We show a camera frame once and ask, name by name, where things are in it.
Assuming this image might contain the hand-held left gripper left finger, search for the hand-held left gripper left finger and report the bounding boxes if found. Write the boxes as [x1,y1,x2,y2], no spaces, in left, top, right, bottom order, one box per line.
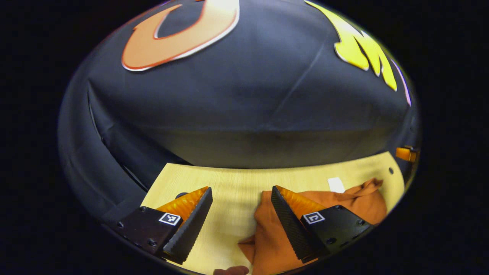
[115,186,213,265]

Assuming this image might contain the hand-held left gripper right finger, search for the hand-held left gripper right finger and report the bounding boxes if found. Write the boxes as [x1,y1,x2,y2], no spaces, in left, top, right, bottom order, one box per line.
[270,185,374,264]

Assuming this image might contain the orange button shirt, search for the orange button shirt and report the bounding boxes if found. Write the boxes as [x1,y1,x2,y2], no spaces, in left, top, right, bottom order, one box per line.
[238,178,387,275]

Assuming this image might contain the small white table label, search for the small white table label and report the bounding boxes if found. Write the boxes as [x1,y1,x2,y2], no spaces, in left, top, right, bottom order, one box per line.
[327,177,346,194]

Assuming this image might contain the black backdrop cloth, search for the black backdrop cloth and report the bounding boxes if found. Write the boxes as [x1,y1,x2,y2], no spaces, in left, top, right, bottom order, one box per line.
[57,0,421,226]

